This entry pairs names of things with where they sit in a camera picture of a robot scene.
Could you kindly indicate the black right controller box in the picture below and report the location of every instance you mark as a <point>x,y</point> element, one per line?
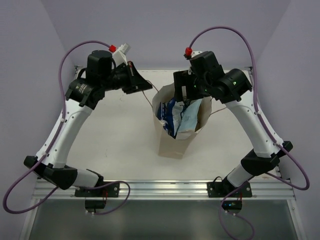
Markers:
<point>232,206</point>

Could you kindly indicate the black left controller box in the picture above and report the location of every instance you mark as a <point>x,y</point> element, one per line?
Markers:
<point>94,205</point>

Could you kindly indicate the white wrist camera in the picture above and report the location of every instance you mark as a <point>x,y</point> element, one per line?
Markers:
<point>189,53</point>
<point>119,53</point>

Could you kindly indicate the blue white snack bag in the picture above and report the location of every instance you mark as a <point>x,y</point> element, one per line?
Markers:
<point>170,114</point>

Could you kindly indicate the aluminium front rail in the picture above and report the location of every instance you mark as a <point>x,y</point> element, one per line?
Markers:
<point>261,189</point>

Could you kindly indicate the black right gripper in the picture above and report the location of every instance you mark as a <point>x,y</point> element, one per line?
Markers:
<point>182,85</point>

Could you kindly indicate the light blue snack bag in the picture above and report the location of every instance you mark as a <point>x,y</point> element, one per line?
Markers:
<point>189,121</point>

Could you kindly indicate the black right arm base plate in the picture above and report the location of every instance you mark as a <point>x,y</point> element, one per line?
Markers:
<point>218,189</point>

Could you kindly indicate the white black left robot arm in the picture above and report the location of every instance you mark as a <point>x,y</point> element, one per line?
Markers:
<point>105,71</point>

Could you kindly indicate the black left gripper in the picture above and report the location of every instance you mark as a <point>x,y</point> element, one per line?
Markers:
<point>131,75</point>

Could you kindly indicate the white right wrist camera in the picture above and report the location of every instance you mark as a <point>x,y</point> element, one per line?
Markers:
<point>189,53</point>

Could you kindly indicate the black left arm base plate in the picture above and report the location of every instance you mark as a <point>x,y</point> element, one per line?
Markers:
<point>110,191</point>

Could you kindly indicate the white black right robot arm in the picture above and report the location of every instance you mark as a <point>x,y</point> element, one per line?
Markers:
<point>235,91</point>

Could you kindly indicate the black controller box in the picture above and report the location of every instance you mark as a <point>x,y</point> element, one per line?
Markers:
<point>232,206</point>
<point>94,205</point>

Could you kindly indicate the brown paper bag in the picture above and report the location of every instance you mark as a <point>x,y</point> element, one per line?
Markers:
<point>167,146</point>

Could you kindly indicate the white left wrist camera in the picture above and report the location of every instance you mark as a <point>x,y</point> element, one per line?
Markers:
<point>119,53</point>

